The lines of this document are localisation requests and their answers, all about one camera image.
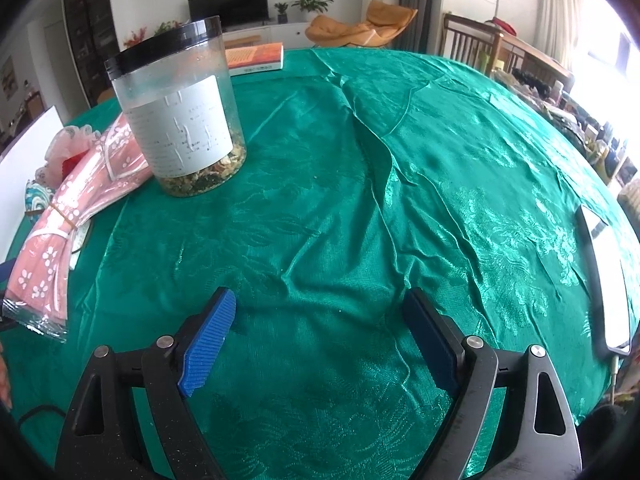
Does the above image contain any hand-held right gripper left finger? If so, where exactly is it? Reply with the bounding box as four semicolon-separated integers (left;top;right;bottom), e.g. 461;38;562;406
54;287;237;480

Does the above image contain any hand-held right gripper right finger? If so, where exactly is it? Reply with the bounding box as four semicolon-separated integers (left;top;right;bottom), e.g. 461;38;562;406
402;287;584;480

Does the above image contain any pink floral towel packet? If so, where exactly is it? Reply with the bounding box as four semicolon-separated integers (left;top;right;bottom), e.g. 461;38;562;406
2;112;154;344

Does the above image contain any pink mesh bath pouf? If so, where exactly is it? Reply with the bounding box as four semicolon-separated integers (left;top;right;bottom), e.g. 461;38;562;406
35;125;104;191

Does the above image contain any green patterned tablecloth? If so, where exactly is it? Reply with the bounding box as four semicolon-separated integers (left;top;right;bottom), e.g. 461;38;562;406
5;47;634;480

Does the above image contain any white-edged tablet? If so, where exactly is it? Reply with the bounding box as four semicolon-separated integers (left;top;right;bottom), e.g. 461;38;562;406
575;205;632;357

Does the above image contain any blue wave-patterned packet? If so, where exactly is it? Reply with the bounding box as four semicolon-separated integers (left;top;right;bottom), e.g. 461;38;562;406
24;180;53;217

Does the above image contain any clear plastic jar black lid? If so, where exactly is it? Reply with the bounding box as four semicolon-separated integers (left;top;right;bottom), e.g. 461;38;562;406
104;16;248;198

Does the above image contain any white board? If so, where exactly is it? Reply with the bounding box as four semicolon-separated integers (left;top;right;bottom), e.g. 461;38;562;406
0;106;65;264

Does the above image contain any row of cluttered goods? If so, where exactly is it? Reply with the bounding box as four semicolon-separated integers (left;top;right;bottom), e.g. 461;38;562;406
492;60;640;187

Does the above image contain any orange book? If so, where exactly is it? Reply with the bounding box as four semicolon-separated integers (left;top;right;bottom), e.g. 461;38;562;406
225;43;285;77

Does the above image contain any red flower arrangement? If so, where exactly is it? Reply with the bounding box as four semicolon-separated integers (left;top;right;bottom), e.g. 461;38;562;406
123;21;184;52

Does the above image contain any wooden chair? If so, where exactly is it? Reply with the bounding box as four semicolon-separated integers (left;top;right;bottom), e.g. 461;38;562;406
442;12;574;92

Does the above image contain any white television cabinet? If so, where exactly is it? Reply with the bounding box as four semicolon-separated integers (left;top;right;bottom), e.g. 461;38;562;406
220;20;321;52

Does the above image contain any orange lounge chair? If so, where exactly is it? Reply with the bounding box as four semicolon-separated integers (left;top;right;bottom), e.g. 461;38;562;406
305;0;419;50

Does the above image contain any dark display cabinet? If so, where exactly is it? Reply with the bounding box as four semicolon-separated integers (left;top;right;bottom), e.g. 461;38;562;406
62;0;119;109

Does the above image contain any black television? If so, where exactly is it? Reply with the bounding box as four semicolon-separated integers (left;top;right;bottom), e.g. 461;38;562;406
188;0;269;29

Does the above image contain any grey curtain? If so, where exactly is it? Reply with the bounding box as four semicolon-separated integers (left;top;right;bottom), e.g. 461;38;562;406
399;0;445;54

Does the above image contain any large potted green plant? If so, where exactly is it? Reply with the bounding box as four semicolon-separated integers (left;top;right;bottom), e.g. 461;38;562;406
291;0;334;24

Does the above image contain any white sheer curtain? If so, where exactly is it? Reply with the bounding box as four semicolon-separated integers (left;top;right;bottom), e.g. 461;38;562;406
537;0;592;67

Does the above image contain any black cable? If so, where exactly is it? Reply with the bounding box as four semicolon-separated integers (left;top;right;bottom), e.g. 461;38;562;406
15;404;67;427

